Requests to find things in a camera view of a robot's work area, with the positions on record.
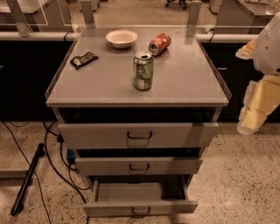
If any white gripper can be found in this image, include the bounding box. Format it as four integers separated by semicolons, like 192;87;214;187
235;38;280;135

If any grey bottom drawer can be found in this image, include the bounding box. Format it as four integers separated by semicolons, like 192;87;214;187
83;175;198;217

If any grey drawer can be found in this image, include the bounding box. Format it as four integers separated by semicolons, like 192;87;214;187
83;175;198;217
59;122;218;149
75;157;202;176

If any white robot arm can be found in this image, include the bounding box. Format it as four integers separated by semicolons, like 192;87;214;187
235;12;280;135

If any grey drawer cabinet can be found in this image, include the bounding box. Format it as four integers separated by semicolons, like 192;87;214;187
45;26;233;187

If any grey top drawer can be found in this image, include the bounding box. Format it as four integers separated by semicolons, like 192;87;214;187
59;122;218;149

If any grey middle drawer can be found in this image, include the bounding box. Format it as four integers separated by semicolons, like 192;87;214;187
75;157;202;176

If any orange soda can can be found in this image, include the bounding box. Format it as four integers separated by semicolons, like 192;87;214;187
149;33;172;56

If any green soda can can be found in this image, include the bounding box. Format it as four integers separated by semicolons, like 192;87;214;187
133;52;153;91

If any white bowl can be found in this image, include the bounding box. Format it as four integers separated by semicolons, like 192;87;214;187
106;30;137;49

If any black snack wrapper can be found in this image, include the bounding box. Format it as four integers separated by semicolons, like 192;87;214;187
70;52;99;70

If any blue power adapter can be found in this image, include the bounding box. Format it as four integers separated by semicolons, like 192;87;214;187
66;149;76;164

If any black floor bar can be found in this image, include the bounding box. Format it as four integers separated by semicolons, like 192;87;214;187
10;143;45;216

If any black floor cable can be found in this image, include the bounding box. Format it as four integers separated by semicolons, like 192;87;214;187
0;120;91;224

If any white horizontal rail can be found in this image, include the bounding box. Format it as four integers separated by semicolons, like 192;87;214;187
0;31;280;44

